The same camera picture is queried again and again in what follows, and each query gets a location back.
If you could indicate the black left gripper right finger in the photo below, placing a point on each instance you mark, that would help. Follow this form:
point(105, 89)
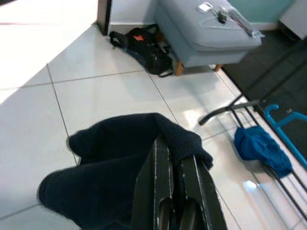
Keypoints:
point(201, 203)

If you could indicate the blue plastic hanger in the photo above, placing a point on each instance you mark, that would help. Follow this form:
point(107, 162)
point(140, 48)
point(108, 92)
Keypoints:
point(287, 141)

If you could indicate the black key bunch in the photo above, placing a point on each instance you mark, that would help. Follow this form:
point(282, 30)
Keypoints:
point(221, 17)

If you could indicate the black metal clothes rack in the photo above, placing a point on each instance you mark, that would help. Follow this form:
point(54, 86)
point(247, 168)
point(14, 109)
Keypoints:
point(217, 112)

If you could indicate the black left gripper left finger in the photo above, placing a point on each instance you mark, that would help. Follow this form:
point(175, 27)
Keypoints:
point(151, 187)

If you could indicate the black bag with orange marks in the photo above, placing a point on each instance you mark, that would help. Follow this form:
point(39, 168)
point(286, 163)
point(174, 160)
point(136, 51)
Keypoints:
point(148, 50)

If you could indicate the dark door frame post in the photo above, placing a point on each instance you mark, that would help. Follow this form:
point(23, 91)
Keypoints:
point(105, 16)

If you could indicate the dark grey carpet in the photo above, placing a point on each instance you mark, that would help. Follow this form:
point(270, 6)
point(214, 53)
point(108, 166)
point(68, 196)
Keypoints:
point(275, 72)

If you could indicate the dark navy printed garment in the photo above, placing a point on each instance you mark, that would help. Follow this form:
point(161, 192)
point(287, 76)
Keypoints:
point(96, 155)

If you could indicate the small white device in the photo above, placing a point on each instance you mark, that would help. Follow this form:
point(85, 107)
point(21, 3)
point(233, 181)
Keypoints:
point(204, 7)

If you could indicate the clear plastic packet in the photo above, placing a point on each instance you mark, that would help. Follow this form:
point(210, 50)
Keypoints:
point(242, 19)

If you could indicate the grey upholstered ottoman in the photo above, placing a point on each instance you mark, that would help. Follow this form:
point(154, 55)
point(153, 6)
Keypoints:
point(204, 36)

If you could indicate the blue crumpled cloth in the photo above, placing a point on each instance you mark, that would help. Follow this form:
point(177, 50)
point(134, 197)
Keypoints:
point(259, 148)

